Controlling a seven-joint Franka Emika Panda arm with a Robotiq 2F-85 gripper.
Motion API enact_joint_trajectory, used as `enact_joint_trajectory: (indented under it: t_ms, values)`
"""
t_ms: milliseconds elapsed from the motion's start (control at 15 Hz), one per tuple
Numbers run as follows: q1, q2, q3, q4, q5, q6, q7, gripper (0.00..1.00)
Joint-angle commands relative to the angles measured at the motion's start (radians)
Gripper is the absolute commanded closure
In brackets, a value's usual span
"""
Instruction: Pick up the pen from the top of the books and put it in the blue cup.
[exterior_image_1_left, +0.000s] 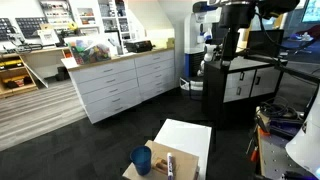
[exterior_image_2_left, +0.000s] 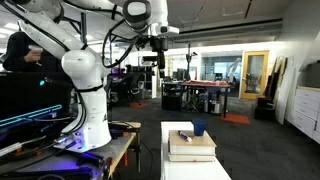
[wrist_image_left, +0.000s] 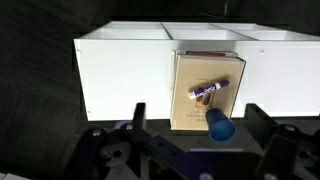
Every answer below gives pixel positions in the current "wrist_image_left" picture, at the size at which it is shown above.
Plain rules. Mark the tan hardcover book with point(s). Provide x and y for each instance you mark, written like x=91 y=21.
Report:
x=196 y=70

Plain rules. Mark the purple Expo marker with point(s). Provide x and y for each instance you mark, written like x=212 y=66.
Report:
x=208 y=89

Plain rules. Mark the white cubby shelf unit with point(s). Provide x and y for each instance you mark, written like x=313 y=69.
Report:
x=126 y=80

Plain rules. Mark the blue plastic cup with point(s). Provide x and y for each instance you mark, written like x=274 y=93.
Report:
x=220 y=128

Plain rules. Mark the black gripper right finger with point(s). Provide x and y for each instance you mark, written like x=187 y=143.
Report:
x=256 y=116

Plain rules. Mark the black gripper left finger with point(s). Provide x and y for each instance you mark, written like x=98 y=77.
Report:
x=140 y=115

